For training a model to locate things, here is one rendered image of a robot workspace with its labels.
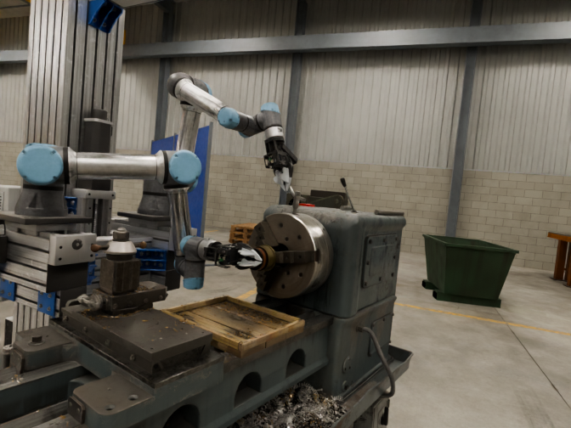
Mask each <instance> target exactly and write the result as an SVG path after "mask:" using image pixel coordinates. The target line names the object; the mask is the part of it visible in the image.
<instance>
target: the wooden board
mask: <svg viewBox="0 0 571 428"><path fill-rule="evenodd" d="M224 302H228V303H226V305H224ZM218 303H219V304H220V303H221V304H222V303H223V304H222V305H224V307H223V308H222V307H220V306H222V305H219V306H216V305H217V304H218ZM229 303H230V304H231V305H229ZM214 304H216V305H214ZM227 304H228V305H227ZM232 304H233V306H232ZM234 304H235V305H236V306H237V307H236V308H235V307H234ZM209 306H212V308H211V307H209ZM239 306H240V308H238V307H239ZM198 307H199V308H198ZM202 307H203V308H202ZM226 307H227V308H228V309H227V310H228V311H230V308H231V307H233V309H234V312H233V311H231V313H228V311H226V310H225V309H224V308H226ZM196 308H197V309H196ZM244 308H245V310H244ZM246 308H248V309H249V310H250V311H249V310H248V309H247V310H246ZM190 309H191V310H190ZM192 309H193V310H192ZM206 309H207V310H206ZM218 309H219V310H218ZM221 309H223V310H221ZM236 309H238V310H239V312H238V311H237V312H236ZM199 310H200V311H199ZM209 310H211V311H209ZM253 310H254V311H253ZM255 310H256V311H255ZM160 311H161V312H163V313H166V314H168V315H171V316H173V317H175V318H178V319H182V320H183V321H185V322H186V321H187V320H188V321H187V323H191V324H193V325H194V326H196V327H199V328H201V329H204V330H206V331H209V332H211V333H212V341H211V346H214V347H216V348H217V349H220V350H222V351H224V352H225V351H226V352H227V353H229V354H231V355H233V356H236V357H238V358H241V359H242V358H245V357H247V356H250V355H252V354H253V353H255V352H259V351H261V350H263V349H264V348H267V347H270V346H272V345H275V344H277V343H279V342H282V341H284V340H285V339H288V338H290V337H292V336H294V335H297V334H300V333H302V332H303V329H304V325H305V321H304V320H303V319H302V320H301V319H300V318H297V317H294V316H291V315H287V314H285V313H280V312H278V311H275V310H273V309H269V308H266V307H261V306H259V305H257V304H254V303H251V302H249V301H244V300H243V301H242V300H241V299H239V298H235V297H232V296H229V295H225V296H219V297H215V298H214V297H213V298H209V299H205V300H202V301H198V302H191V303H187V304H183V305H182V306H181V305H180V306H176V307H169V308H164V309H161V310H160ZM184 311H185V312H184ZM191 311H192V312H191ZM218 311H219V312H218ZM221 311H222V312H221ZM245 311H246V313H244V312H245ZM175 313H176V314H175ZM237 313H242V314H240V315H239V314H237ZM260 313H263V315H262V314H260ZM179 314H180V316H179ZM245 314H246V315H247V316H246V315H245ZM248 314H249V315H250V316H249V315H248ZM176 315H178V316H176ZM215 315H216V316H215ZM253 315H254V316H253ZM256 315H257V316H259V315H261V316H260V317H258V318H257V316H256ZM264 315H265V316H264ZM266 315H268V316H266ZM269 315H270V316H271V317H274V318H271V317H269ZM181 316H183V317H181ZM204 316H205V317H204ZM251 316H253V317H254V318H252V317H251ZM194 317H195V318H194ZM249 317H250V318H249ZM262 317H263V319H262ZM270 318H271V319H272V320H271V319H270ZM261 319H262V320H261ZM274 319H275V321H276V322H275V321H274ZM276 319H277V320H279V321H277V320H276ZM258 320H259V322H261V321H262V322H261V323H259V322H258ZM263 320H264V321H266V323H265V322H264V321H263ZM269 320H271V321H273V322H272V323H271V322H267V321H269ZM280 320H281V321H282V322H281V321H280ZM284 321H285V322H287V323H288V325H286V323H285V322H284ZM283 323H285V324H283ZM271 324H272V325H271ZM282 324H283V326H282ZM266 325H267V326H266ZM284 325H285V326H284ZM270 327H271V328H270ZM248 328H249V329H248ZM261 328H262V329H261ZM272 328H273V329H272ZM217 331H218V332H217ZM232 331H233V332H232ZM249 331H251V333H250V332H249ZM268 331H269V332H268ZM236 332H240V334H243V335H241V336H240V334H239V333H236ZM227 333H229V334H227ZM249 333H250V334H249ZM266 333H268V334H266ZM246 335H249V338H247V337H248V336H246ZM250 335H253V337H252V336H250ZM232 336H233V337H232ZM255 336H256V337H257V338H254V337H255ZM239 337H240V339H239ZM233 338H235V339H233ZM241 342H243V344H241ZM244 342H245V343H244Z"/></svg>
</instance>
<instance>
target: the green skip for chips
mask: <svg viewBox="0 0 571 428"><path fill-rule="evenodd" d="M422 236H423V237H424V240H425V252H426V263H427V279H428V280H427V279H423V280H422V286H423V287H424V288H425V289H427V290H434V291H433V292H432V296H433V297H434V298H435V299H436V300H437V301H450V302H457V303H464V304H471V305H478V306H485V307H498V308H500V304H501V299H500V298H499V295H500V292H501V290H502V287H503V285H504V283H505V281H506V277H507V274H508V272H509V270H510V267H511V265H512V262H513V259H514V257H515V255H516V253H517V254H519V251H517V250H514V249H511V248H508V247H505V246H502V245H497V244H493V243H489V242H487V241H483V240H480V239H465V238H456V237H449V236H440V235H431V234H422Z"/></svg>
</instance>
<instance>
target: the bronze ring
mask: <svg viewBox="0 0 571 428"><path fill-rule="evenodd" d="M252 249H253V250H254V251H255V252H256V253H257V254H258V255H259V256H260V257H261V258H262V263H261V264H259V265H258V266H255V267H251V268H250V269H251V270H257V271H269V270H271V269H272V268H273V267H274V265H275V263H276V255H275V250H274V249H273V248H272V247H271V246H270V245H260V246H257V247H255V248H252Z"/></svg>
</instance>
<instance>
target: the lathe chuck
mask: <svg viewBox="0 0 571 428"><path fill-rule="evenodd" d="M266 219H267V221H268V224H269V226H270V228H271V230H272V232H273V234H274V237H275V238H276V240H277V242H278V243H281V244H283V245H282V246H281V247H280V248H278V249H277V250H275V251H284V250H285V247H287V248H288V250H289V251H319V263H318V262H305V263H303V262H293V263H281V264H282V265H284V267H281V268H279V270H278V272H277V274H276V276H275V278H274V282H273V283H272V285H271V287H270V290H269V292H268V294H269V295H270V296H272V297H275V298H279V299H290V298H293V297H296V296H301V295H304V294H307V293H309V292H311V291H312V290H314V289H315V288H317V287H318V286H319V284H320V283H321V282H322V280H323V278H324V277H325V274H326V272H327V268H328V264H329V248H328V244H327V241H326V238H325V235H324V233H323V232H322V230H321V228H320V227H319V226H318V224H317V223H316V222H315V221H313V220H312V219H311V218H309V217H307V216H304V215H303V214H298V213H296V215H294V214H291V213H274V214H271V215H268V216H266ZM256 237H257V232H256V230H255V229H254V230H253V231H252V235H251V238H250V240H249V244H248V245H249V246H250V247H251V248H255V247H256V246H255V244H257V240H256ZM317 249H318V250H317ZM250 270H251V269H250ZM251 273H252V276H253V278H254V279H255V281H256V282H257V281H258V279H259V278H258V277H257V273H258V271H257V270H251ZM315 283H316V285H315V286H314V287H313V288H312V289H309V288H310V287H311V286H312V285H313V284H315Z"/></svg>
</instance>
